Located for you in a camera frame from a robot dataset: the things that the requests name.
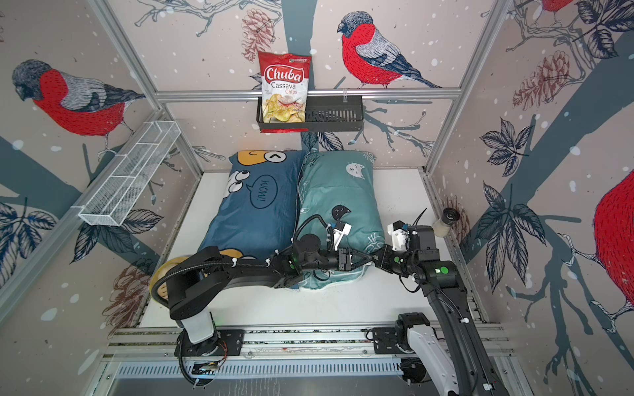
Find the white wire mesh basket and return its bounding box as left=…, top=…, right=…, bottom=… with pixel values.
left=79, top=120, right=181, bottom=226

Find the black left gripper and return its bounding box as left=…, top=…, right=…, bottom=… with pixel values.
left=299, top=248, right=372, bottom=274

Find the green cat pillow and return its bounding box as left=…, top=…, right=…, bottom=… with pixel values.
left=294, top=150, right=387, bottom=292

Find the black-capped spice jar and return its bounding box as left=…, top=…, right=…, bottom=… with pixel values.
left=432, top=207, right=461, bottom=238

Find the blue cartoon pillow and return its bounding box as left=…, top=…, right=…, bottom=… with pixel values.
left=198, top=150, right=305, bottom=260

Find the black wire shelf basket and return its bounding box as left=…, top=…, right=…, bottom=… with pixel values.
left=256, top=96, right=364, bottom=133

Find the yellow steamer basket with dumplings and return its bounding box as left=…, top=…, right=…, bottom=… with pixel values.
left=149, top=255, right=190, bottom=300

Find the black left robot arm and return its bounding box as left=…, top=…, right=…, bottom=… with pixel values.
left=150, top=234, right=373, bottom=356

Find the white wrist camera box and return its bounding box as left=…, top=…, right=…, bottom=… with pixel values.
left=333, top=220, right=352, bottom=251

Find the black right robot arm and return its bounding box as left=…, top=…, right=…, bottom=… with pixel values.
left=366, top=221, right=508, bottom=395

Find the red Chuba chips bag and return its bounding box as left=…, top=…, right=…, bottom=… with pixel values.
left=258, top=52, right=312, bottom=123

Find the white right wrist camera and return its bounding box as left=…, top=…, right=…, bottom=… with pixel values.
left=386, top=220, right=409, bottom=252

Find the horizontal aluminium bar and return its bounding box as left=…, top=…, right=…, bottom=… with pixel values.
left=154, top=87, right=462, bottom=103

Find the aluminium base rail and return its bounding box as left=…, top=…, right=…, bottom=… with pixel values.
left=106, top=323, right=513, bottom=380

